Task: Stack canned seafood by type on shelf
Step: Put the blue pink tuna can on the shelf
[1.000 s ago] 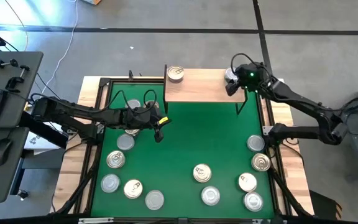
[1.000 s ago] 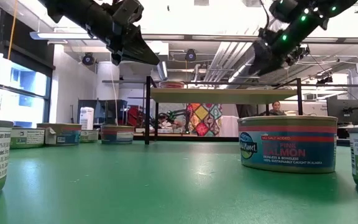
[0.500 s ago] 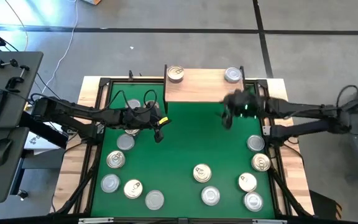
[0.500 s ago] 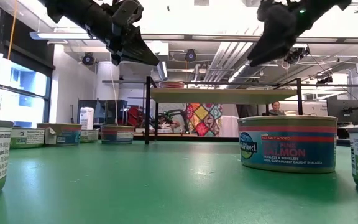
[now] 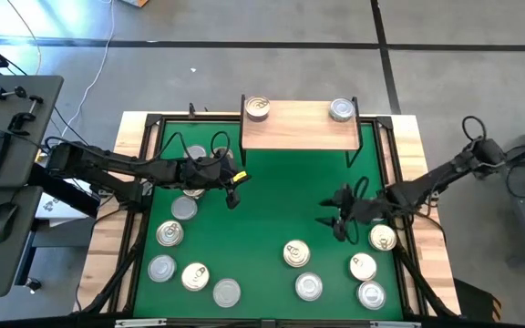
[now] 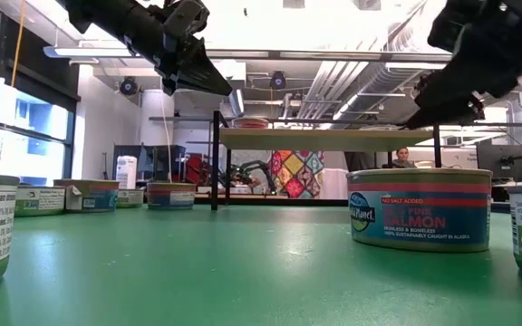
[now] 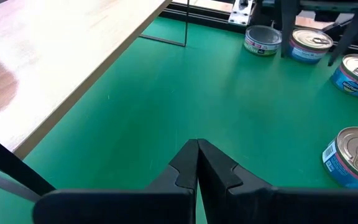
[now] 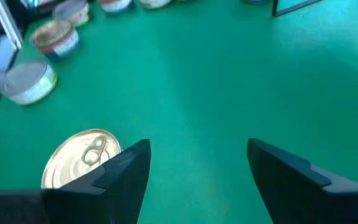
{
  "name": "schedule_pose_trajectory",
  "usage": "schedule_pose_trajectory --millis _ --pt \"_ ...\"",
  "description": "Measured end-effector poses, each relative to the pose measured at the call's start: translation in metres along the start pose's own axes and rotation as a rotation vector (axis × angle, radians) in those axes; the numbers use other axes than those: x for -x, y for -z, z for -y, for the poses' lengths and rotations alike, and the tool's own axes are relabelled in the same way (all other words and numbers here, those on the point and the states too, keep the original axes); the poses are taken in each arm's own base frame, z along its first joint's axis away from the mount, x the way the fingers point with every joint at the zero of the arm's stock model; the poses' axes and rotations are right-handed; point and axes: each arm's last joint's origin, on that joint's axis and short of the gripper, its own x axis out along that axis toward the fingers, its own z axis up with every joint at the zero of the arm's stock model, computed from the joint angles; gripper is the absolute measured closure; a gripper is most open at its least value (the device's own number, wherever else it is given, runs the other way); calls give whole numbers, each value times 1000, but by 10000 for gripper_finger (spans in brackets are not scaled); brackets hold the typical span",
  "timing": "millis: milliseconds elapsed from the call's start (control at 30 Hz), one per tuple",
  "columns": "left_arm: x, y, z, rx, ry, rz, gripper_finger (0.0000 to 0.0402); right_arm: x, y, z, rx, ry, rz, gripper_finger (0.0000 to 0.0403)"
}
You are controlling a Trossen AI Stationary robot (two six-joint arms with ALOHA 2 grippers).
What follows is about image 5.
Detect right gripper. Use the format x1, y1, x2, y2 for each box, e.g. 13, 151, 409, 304
314, 184, 389, 241

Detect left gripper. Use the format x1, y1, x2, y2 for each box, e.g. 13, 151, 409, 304
178, 157, 252, 211

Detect wooden shelf black metal legs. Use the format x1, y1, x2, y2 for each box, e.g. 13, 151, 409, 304
239, 94, 364, 169

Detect green table mat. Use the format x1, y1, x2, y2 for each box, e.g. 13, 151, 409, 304
132, 120, 404, 321

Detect black box hazard stripes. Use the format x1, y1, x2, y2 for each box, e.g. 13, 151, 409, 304
453, 277, 503, 325

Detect black diagonal support beam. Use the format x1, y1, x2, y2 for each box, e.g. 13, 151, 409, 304
27, 162, 102, 219

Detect white cardboard box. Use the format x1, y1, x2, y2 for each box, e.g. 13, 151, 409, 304
34, 190, 99, 228

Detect dark grey desk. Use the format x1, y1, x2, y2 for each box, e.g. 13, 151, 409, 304
0, 75, 65, 298

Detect black computer mouse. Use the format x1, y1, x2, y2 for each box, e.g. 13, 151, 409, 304
0, 201, 20, 244

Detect black right camera cable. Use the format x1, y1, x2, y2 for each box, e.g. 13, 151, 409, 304
343, 175, 372, 246

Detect black camera cable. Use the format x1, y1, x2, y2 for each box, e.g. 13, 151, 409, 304
159, 130, 232, 166
343, 175, 372, 246

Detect black left camera cable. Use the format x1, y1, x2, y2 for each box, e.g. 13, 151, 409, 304
159, 130, 232, 166

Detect black metal table frame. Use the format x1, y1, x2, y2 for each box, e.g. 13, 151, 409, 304
107, 111, 427, 320

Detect silver metal bracket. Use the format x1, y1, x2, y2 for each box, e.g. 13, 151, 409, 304
370, 320, 422, 328
115, 318, 168, 328

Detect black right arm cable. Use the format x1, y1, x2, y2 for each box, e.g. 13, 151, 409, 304
461, 115, 489, 142

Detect white floor cable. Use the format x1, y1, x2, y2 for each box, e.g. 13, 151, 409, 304
59, 0, 116, 140

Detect black floor cable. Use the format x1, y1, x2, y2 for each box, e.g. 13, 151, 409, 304
51, 105, 91, 148

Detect yellowish floor cable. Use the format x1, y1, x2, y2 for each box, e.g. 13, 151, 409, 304
5, 0, 43, 77

